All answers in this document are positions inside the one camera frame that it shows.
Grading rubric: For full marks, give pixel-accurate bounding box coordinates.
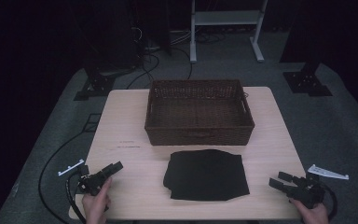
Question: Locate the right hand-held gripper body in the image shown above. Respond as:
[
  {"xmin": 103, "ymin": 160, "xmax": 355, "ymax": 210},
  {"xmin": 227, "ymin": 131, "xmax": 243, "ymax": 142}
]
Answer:
[{"xmin": 286, "ymin": 163, "xmax": 350, "ymax": 209}]

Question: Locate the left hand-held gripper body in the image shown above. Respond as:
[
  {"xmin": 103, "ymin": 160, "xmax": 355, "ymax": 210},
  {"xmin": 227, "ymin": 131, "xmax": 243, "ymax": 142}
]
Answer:
[{"xmin": 57, "ymin": 159, "xmax": 109, "ymax": 197}]

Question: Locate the person's left hand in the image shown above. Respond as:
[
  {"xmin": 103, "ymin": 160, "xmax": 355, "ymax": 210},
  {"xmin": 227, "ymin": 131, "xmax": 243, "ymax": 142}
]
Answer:
[{"xmin": 81, "ymin": 176, "xmax": 114, "ymax": 224}]

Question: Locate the person's right hand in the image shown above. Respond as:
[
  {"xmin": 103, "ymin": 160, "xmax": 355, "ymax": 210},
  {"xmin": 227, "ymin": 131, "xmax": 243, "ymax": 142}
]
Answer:
[{"xmin": 289, "ymin": 198, "xmax": 330, "ymax": 224}]

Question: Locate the black cloth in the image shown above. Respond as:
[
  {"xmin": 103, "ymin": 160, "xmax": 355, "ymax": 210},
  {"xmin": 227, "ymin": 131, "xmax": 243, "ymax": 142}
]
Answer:
[{"xmin": 162, "ymin": 148, "xmax": 251, "ymax": 202}]

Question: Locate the black stand base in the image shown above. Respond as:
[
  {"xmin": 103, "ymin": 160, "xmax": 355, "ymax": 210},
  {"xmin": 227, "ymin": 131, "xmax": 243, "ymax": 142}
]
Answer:
[
  {"xmin": 73, "ymin": 66, "xmax": 129, "ymax": 102},
  {"xmin": 282, "ymin": 61, "xmax": 334, "ymax": 98}
]

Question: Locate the brown wicker basket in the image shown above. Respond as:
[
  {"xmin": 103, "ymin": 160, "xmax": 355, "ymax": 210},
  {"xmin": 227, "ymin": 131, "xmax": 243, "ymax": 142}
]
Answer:
[{"xmin": 144, "ymin": 78, "xmax": 255, "ymax": 147}]

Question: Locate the white metal stand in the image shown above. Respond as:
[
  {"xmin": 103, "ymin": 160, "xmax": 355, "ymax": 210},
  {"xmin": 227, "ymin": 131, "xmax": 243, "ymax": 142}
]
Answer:
[{"xmin": 189, "ymin": 0, "xmax": 269, "ymax": 64}]

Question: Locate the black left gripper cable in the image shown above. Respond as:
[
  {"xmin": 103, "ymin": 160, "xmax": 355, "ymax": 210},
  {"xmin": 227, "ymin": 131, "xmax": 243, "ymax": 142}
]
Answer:
[{"xmin": 64, "ymin": 171, "xmax": 88, "ymax": 224}]

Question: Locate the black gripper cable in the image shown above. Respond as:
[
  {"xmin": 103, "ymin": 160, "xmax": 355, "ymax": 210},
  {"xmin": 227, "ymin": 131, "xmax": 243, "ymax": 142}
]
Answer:
[
  {"xmin": 320, "ymin": 182, "xmax": 338, "ymax": 222},
  {"xmin": 64, "ymin": 171, "xmax": 88, "ymax": 224}
]

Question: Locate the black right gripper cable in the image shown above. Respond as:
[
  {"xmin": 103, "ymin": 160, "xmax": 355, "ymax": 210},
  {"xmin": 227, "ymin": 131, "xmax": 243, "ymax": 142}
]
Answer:
[{"xmin": 320, "ymin": 182, "xmax": 338, "ymax": 222}]

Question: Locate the black floor cable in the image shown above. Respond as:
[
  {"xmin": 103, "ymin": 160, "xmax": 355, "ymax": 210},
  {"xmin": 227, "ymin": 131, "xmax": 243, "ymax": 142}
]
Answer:
[
  {"xmin": 125, "ymin": 46, "xmax": 194, "ymax": 91},
  {"xmin": 37, "ymin": 130, "xmax": 90, "ymax": 224}
]

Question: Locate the black wire frame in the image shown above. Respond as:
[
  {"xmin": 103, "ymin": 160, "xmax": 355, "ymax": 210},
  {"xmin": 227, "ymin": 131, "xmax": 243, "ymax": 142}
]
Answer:
[{"xmin": 83, "ymin": 112, "xmax": 103, "ymax": 133}]

